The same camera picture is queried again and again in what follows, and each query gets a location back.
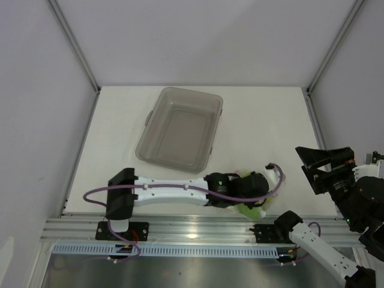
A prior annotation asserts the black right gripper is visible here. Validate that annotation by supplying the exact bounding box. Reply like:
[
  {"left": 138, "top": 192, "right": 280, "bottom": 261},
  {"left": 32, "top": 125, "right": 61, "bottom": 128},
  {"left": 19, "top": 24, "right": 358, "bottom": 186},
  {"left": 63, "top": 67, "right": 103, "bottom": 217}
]
[{"left": 295, "top": 145, "right": 363, "bottom": 227}]

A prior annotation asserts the clear dotted zip bag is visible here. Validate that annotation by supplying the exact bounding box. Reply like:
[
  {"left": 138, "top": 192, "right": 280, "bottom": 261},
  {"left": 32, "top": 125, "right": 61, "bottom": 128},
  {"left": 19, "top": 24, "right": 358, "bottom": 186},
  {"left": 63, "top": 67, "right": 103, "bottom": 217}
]
[{"left": 228, "top": 169, "right": 286, "bottom": 221}]

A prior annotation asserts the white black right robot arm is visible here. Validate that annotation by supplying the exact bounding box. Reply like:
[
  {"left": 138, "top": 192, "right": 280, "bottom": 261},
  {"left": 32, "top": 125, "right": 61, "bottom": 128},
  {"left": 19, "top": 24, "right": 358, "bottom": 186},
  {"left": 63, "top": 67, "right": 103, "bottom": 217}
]
[{"left": 274, "top": 146, "right": 383, "bottom": 287}]

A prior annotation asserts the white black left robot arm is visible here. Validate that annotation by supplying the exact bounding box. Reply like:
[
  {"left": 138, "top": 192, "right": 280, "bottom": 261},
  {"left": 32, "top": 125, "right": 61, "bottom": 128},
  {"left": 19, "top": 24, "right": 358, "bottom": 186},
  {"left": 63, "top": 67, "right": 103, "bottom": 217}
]
[{"left": 106, "top": 168, "right": 271, "bottom": 240}]

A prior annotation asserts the grey plastic food bin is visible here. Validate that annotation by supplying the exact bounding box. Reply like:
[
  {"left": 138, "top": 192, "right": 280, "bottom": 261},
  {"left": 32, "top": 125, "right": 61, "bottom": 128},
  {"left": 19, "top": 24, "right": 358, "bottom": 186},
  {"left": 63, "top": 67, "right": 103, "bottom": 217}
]
[{"left": 135, "top": 87, "right": 223, "bottom": 173}]

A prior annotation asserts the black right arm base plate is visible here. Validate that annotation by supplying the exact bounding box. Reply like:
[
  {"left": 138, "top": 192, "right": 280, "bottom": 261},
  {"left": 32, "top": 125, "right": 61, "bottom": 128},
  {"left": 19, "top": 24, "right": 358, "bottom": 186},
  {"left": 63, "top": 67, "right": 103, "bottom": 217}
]
[{"left": 249, "top": 224, "right": 292, "bottom": 244}]

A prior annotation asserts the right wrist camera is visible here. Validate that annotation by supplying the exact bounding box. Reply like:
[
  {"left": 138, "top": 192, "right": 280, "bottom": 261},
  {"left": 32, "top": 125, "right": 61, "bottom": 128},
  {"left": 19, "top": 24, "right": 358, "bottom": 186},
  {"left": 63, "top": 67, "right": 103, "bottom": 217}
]
[{"left": 352, "top": 151, "right": 383, "bottom": 182}]

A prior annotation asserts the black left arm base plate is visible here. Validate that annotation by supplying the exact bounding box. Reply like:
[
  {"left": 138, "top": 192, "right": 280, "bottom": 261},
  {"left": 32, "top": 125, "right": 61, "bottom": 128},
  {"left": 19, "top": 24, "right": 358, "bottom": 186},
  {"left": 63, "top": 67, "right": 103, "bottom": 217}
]
[{"left": 95, "top": 221, "right": 149, "bottom": 242}]

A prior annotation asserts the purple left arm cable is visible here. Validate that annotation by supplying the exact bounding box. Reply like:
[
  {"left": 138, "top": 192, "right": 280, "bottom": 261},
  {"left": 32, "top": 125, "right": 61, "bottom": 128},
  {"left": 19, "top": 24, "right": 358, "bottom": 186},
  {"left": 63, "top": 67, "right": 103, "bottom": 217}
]
[{"left": 82, "top": 163, "right": 285, "bottom": 264}]

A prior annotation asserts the right aluminium frame post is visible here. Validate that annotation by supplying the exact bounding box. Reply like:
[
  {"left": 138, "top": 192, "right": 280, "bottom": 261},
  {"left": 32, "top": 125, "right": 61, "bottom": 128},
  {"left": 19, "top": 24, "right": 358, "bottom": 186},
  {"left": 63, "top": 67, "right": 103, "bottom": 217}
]
[{"left": 306, "top": 0, "right": 368, "bottom": 97}]

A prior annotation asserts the aluminium frame post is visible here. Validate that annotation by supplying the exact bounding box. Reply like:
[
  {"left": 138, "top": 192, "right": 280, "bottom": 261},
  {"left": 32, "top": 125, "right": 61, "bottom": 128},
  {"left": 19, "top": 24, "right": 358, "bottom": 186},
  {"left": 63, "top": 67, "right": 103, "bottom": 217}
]
[
  {"left": 306, "top": 0, "right": 368, "bottom": 97},
  {"left": 46, "top": 0, "right": 101, "bottom": 94}
]

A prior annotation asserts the aluminium mounting rail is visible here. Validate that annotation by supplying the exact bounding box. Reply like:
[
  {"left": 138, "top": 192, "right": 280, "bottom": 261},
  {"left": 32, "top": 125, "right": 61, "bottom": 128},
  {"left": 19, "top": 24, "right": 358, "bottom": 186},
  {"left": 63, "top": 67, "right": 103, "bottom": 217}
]
[{"left": 40, "top": 214, "right": 362, "bottom": 247}]

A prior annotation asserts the white slotted cable duct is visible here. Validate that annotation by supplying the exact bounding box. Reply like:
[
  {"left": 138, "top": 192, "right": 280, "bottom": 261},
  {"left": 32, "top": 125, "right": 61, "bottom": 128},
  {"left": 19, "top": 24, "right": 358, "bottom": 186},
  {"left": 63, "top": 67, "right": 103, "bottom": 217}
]
[{"left": 52, "top": 243, "right": 279, "bottom": 259}]

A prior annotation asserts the left aluminium frame post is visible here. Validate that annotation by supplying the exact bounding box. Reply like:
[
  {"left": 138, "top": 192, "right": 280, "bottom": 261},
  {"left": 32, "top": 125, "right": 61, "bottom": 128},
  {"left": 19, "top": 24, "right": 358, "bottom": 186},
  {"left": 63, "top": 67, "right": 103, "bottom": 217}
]
[{"left": 46, "top": 0, "right": 101, "bottom": 94}]

